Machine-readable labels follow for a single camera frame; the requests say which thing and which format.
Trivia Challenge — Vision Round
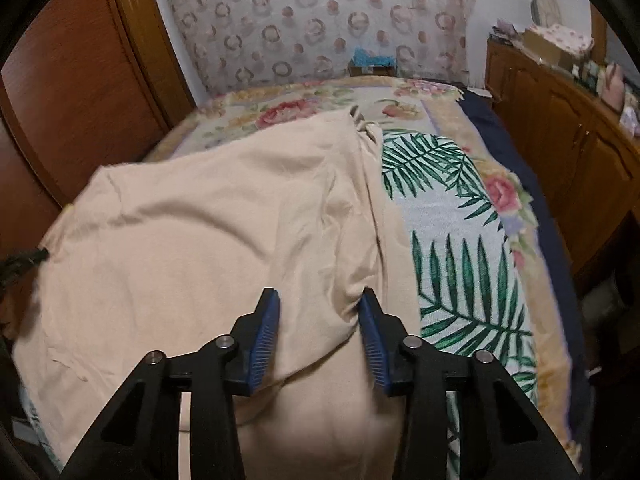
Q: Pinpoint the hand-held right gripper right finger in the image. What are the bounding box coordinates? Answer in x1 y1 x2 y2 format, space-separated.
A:
359 287 583 480

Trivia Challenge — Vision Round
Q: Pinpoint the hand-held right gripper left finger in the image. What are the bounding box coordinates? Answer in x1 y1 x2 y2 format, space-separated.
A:
60 287 282 480

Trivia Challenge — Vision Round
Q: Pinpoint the peach printed t-shirt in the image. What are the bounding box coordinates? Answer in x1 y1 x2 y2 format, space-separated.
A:
10 109 426 480

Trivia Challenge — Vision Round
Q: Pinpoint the green leaf print blanket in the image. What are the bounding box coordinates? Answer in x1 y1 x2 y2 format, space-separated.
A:
380 127 546 480

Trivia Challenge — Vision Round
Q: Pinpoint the wooden louvered wardrobe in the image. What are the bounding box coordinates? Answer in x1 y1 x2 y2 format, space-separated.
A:
0 0 198 261

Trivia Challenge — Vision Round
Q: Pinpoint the dark blue bed sheet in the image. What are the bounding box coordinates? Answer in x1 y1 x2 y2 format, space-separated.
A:
457 91 598 466

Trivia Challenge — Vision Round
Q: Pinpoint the wooden cabinet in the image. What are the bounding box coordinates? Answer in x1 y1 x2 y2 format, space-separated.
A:
485 37 640 281

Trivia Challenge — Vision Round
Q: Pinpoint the blue item on box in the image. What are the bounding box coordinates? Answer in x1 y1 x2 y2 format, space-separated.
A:
347 47 396 78

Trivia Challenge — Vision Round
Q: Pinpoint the circle patterned sheer curtain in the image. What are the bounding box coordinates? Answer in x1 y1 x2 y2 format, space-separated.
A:
160 0 478 96

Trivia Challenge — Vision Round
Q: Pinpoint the open cardboard box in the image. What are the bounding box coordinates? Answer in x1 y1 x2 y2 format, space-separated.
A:
520 27 571 68

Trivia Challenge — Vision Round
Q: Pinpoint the pink box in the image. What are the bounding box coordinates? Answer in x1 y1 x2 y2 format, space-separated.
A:
492 19 521 41

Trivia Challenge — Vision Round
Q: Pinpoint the cluster of small bottles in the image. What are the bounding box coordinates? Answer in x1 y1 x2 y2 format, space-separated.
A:
572 60 606 93

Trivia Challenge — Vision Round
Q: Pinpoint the cardboard box with cloth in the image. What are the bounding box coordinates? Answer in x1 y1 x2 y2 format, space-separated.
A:
530 22 596 58

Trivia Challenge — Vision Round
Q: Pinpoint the wooden window frame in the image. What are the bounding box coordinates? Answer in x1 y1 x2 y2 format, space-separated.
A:
590 2 608 66

